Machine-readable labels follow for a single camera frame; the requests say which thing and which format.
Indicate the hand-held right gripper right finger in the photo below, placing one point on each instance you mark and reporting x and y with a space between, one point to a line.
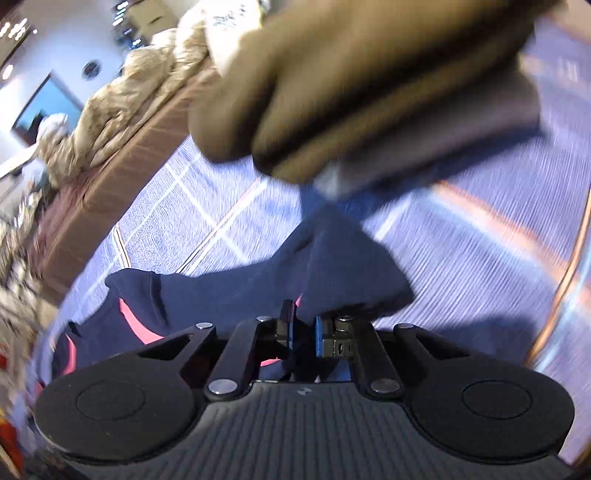
318 339

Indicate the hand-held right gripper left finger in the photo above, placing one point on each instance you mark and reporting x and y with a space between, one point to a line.
288 325

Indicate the navy cartoon print shirt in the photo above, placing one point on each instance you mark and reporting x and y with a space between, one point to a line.
332 272

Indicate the blue plaid blanket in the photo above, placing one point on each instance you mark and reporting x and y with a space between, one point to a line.
461 277

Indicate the pink massage bed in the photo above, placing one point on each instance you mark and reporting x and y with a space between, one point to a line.
129 170

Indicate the brown cloth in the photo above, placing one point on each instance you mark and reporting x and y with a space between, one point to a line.
369 83

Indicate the beige duvet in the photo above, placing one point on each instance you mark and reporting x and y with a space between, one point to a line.
138 78

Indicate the white printed cloth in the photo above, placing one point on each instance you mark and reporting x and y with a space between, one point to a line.
226 27

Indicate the round wall fixture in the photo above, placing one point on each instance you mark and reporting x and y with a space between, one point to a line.
91 69

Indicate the wall-mounted television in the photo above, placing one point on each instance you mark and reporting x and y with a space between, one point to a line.
41 110

